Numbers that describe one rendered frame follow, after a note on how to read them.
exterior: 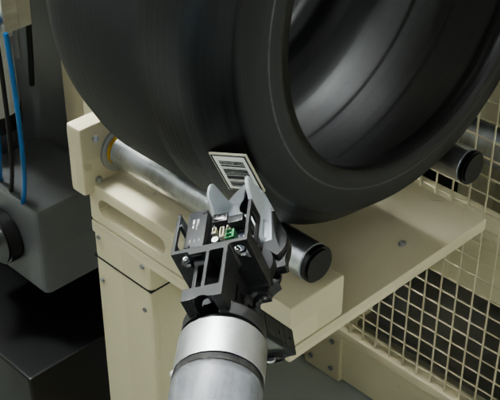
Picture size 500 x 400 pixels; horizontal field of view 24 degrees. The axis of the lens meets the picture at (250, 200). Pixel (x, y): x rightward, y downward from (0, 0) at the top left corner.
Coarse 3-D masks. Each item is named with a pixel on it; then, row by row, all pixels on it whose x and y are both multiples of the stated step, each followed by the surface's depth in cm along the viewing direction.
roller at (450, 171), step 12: (456, 144) 143; (444, 156) 142; (456, 156) 141; (468, 156) 141; (480, 156) 142; (432, 168) 145; (444, 168) 143; (456, 168) 141; (468, 168) 141; (480, 168) 143; (456, 180) 143; (468, 180) 142
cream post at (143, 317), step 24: (96, 240) 173; (120, 264) 170; (120, 288) 173; (144, 288) 167; (168, 288) 169; (120, 312) 176; (144, 312) 170; (168, 312) 171; (120, 336) 179; (144, 336) 173; (168, 336) 174; (120, 360) 182; (144, 360) 176; (168, 360) 176; (120, 384) 186; (144, 384) 180; (168, 384) 179
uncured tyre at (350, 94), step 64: (64, 0) 114; (128, 0) 106; (192, 0) 101; (256, 0) 102; (320, 0) 152; (384, 0) 153; (448, 0) 147; (64, 64) 122; (128, 64) 110; (192, 64) 104; (256, 64) 105; (320, 64) 153; (384, 64) 150; (448, 64) 146; (128, 128) 120; (192, 128) 109; (256, 128) 109; (320, 128) 147; (384, 128) 145; (448, 128) 133; (320, 192) 121; (384, 192) 130
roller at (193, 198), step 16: (112, 144) 144; (112, 160) 145; (128, 160) 142; (144, 160) 140; (144, 176) 140; (160, 176) 138; (176, 176) 137; (160, 192) 140; (176, 192) 137; (192, 192) 135; (192, 208) 136; (208, 208) 133; (288, 224) 129; (304, 240) 126; (304, 256) 125; (320, 256) 125; (304, 272) 125; (320, 272) 126
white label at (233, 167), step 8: (216, 152) 110; (224, 152) 110; (216, 160) 111; (224, 160) 111; (232, 160) 110; (240, 160) 110; (248, 160) 110; (224, 168) 112; (232, 168) 112; (240, 168) 111; (248, 168) 111; (224, 176) 113; (232, 176) 113; (240, 176) 112; (256, 176) 112; (232, 184) 114; (240, 184) 114; (256, 184) 113
